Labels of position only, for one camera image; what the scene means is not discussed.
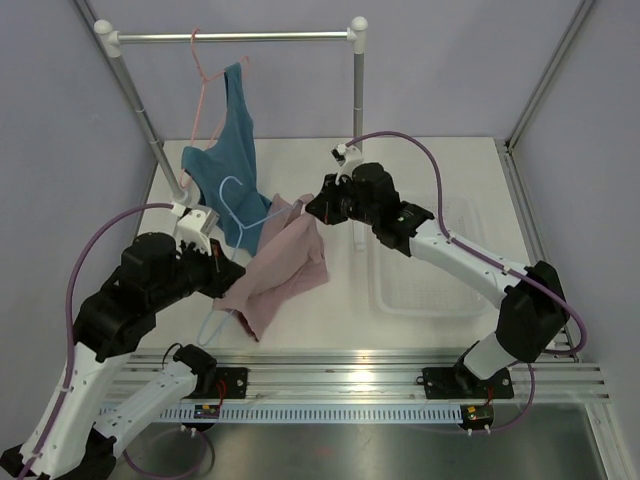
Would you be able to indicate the pink plastic hanger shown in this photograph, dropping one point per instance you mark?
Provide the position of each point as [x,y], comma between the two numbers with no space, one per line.
[184,178]

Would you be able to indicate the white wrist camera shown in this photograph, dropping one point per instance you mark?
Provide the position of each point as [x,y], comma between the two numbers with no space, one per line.
[194,226]
[347,158]

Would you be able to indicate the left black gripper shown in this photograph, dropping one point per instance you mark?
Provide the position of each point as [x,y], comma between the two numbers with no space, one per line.
[223,272]

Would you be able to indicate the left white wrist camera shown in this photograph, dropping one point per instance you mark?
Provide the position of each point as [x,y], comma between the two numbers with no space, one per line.
[194,226]

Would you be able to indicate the blue tank top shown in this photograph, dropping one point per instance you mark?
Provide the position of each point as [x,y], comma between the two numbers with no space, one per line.
[232,154]

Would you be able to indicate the aluminium frame post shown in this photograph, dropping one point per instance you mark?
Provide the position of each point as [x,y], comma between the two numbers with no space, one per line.
[552,67]

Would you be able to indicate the white plastic basket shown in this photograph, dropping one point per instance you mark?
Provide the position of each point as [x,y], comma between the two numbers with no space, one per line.
[412,288]

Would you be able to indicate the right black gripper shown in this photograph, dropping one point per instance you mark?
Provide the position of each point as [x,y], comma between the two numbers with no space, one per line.
[326,210]

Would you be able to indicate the metal clothes rack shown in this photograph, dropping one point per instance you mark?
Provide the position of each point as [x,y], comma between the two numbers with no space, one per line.
[111,42]

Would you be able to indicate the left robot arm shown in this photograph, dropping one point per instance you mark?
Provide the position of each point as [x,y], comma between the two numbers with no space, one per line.
[73,440]

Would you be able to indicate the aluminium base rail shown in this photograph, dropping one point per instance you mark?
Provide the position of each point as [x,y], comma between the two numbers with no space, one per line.
[390,376]

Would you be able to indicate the blue plastic hanger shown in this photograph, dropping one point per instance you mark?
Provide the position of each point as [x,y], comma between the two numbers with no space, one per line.
[242,229]

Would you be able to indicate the pink tank top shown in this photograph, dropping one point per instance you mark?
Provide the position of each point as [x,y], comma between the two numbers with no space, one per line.
[290,260]

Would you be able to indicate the white slotted cable duct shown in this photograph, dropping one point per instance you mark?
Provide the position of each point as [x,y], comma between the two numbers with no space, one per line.
[236,413]

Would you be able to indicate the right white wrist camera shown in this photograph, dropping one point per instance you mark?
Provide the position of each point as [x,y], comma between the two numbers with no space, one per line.
[347,158]

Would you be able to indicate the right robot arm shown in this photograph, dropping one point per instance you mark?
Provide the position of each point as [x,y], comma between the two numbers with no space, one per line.
[528,298]

